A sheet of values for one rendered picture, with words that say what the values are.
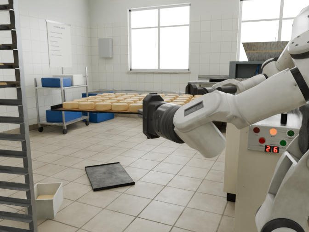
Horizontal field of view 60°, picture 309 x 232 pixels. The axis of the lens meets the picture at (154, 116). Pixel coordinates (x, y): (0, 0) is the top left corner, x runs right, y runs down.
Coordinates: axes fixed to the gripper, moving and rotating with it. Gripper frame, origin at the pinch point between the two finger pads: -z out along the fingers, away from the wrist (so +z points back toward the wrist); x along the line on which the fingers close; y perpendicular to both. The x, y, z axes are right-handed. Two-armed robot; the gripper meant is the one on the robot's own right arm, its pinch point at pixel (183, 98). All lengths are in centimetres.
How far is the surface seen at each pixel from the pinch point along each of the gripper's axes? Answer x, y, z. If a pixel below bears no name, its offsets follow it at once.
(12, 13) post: 38, -58, -58
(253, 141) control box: -25, 2, 45
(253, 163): -38, 1, 48
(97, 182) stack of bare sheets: -99, -150, 12
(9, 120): -14, -63, -63
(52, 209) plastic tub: -93, -109, -38
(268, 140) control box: -24, 8, 49
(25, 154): -32, -58, -58
